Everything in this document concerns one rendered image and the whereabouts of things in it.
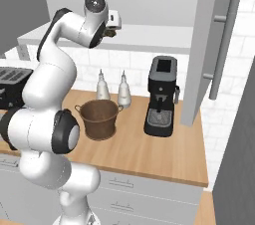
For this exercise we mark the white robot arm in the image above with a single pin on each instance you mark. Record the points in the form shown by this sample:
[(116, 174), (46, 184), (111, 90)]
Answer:
[(46, 89)]

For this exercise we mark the brown woven basket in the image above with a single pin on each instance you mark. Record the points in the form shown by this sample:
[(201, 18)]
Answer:
[(99, 122)]

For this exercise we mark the brown bread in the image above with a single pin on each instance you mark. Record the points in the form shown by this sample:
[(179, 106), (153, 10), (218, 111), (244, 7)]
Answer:
[(110, 32)]

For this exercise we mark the tall grey cabinet side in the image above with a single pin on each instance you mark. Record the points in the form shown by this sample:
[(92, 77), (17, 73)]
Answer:
[(237, 162)]

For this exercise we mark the white bottle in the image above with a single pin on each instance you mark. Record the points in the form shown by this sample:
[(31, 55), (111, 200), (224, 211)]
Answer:
[(124, 93), (103, 90)]

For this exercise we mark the black coffee machine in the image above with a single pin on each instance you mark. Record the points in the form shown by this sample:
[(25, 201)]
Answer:
[(161, 83)]

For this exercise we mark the grey drawer front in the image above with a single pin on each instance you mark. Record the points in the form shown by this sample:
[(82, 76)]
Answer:
[(156, 210), (159, 187), (8, 169)]

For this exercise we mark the black toaster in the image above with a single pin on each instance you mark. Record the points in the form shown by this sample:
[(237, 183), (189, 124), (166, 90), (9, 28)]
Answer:
[(11, 86)]

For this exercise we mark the grey wall cabinet body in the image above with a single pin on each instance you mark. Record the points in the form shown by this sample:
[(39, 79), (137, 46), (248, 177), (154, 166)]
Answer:
[(149, 36)]

